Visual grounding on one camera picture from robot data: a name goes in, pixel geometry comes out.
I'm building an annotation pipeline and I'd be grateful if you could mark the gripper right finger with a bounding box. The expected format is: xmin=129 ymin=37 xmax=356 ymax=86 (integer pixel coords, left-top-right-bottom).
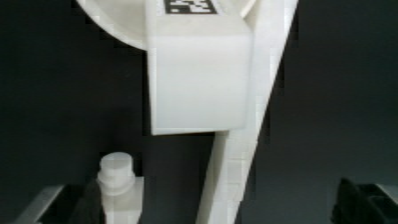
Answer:
xmin=331 ymin=178 xmax=398 ymax=224

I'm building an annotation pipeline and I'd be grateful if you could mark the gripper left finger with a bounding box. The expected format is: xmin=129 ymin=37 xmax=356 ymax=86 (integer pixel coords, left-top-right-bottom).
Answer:
xmin=15 ymin=180 xmax=105 ymax=224

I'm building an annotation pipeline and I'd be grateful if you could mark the white stool leg front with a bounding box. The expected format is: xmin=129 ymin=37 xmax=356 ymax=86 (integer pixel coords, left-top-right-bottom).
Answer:
xmin=98 ymin=152 xmax=145 ymax=224

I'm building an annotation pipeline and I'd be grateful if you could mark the white round stool seat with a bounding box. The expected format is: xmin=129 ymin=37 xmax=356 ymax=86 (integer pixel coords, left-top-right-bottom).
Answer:
xmin=75 ymin=0 xmax=264 ymax=51

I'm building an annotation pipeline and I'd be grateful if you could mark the white right barrier wall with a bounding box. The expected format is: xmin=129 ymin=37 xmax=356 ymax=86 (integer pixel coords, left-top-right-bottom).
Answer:
xmin=196 ymin=0 xmax=299 ymax=224

